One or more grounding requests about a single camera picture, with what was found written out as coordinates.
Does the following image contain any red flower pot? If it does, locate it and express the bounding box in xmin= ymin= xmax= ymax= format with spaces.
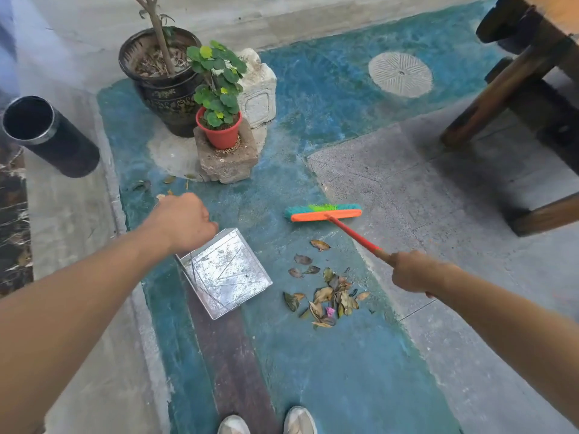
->
xmin=195 ymin=107 xmax=243 ymax=150

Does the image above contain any orange broom with green bristles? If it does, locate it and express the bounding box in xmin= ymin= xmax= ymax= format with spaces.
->
xmin=284 ymin=203 xmax=396 ymax=267

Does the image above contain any person's right forearm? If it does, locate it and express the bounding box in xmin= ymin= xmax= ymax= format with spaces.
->
xmin=430 ymin=262 xmax=579 ymax=426

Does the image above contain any black cylinder bin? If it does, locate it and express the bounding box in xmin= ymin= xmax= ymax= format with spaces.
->
xmin=2 ymin=96 xmax=100 ymax=179

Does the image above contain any pile of dry leaves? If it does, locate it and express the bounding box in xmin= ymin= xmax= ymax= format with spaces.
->
xmin=283 ymin=239 xmax=372 ymax=329

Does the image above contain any white carved stone ornament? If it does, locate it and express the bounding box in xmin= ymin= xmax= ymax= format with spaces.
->
xmin=235 ymin=48 xmax=277 ymax=129

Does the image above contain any round stone drain cover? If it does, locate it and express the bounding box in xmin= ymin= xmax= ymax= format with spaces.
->
xmin=368 ymin=51 xmax=434 ymax=98

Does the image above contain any person's left forearm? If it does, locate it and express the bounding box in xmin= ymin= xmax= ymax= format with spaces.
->
xmin=0 ymin=221 xmax=172 ymax=434

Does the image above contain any green round-leaf plant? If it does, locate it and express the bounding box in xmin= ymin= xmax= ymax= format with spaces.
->
xmin=186 ymin=39 xmax=248 ymax=128

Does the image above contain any person's right hand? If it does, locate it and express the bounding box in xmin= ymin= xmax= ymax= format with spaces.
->
xmin=390 ymin=250 xmax=449 ymax=299

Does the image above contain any small tree with bare trunk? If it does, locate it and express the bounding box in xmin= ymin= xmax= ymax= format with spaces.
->
xmin=131 ymin=0 xmax=178 ymax=77

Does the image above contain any dark wooden table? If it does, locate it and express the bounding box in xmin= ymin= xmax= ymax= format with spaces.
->
xmin=441 ymin=0 xmax=579 ymax=237

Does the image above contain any person's left white shoe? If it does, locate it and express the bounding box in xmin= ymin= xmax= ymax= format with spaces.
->
xmin=217 ymin=415 xmax=251 ymax=434

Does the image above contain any large dark glazed plant pot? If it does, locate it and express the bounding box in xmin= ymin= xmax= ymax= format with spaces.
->
xmin=119 ymin=27 xmax=205 ymax=138

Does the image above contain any rough stone block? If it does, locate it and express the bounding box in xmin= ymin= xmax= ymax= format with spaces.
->
xmin=194 ymin=118 xmax=259 ymax=184

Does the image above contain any metal dustpan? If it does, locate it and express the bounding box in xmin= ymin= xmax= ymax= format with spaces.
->
xmin=176 ymin=228 xmax=273 ymax=320

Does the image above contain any person's left hand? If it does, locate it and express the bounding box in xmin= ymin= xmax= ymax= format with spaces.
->
xmin=149 ymin=193 xmax=219 ymax=256

